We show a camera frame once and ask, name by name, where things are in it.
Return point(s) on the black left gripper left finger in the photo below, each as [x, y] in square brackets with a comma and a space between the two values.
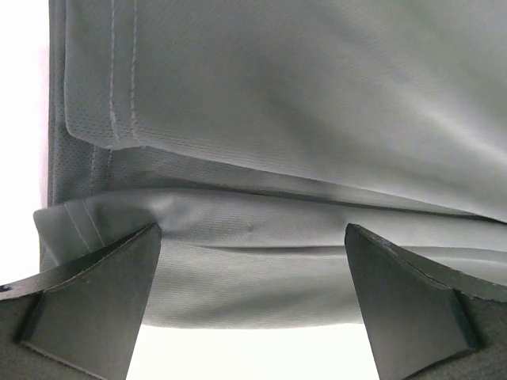
[81, 319]

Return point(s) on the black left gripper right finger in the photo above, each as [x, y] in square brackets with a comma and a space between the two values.
[425, 320]

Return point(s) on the dark grey t-shirt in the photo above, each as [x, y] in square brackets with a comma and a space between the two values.
[254, 132]

